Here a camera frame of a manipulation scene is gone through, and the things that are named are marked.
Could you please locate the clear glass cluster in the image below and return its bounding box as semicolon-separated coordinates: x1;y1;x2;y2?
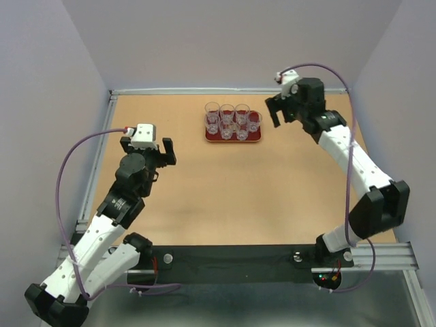
235;104;251;125
219;121;234;140
235;124;249;142

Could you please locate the clear glass cluster front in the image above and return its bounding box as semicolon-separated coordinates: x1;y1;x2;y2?
219;121;234;140

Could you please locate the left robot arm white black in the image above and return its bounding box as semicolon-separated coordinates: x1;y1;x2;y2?
25;137;176;326

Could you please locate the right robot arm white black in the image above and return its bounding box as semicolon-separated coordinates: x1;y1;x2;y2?
265;78;410;266

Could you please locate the red lacquer tray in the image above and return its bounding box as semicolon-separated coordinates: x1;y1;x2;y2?
204;115;262;143

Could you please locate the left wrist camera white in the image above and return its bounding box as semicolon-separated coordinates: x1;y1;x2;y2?
125;123;158;150

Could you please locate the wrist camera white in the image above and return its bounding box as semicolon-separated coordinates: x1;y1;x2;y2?
275;69;301;99
125;123;158;150

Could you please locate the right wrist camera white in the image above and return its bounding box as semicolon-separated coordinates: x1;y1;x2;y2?
275;69;301;99

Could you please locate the aluminium frame rail back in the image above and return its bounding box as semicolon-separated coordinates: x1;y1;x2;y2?
110;87;351;96

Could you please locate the aluminium frame rail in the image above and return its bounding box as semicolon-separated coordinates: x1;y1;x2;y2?
110;87;351;96
70;95;118;245
55;243;418;293

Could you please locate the aluminium frame rail left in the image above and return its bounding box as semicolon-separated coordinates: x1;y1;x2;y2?
70;95;118;245

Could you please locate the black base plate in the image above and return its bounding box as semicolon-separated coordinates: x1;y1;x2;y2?
127;245;354;285

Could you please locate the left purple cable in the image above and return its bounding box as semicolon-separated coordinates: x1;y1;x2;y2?
56;127;183;302

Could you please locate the purple cable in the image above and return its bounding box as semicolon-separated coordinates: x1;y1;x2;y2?
56;127;183;302
279;63;377;294

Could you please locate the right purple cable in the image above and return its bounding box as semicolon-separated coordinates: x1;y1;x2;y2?
279;63;377;294

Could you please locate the aluminium frame rail front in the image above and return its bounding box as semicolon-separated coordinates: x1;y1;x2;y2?
55;243;418;293

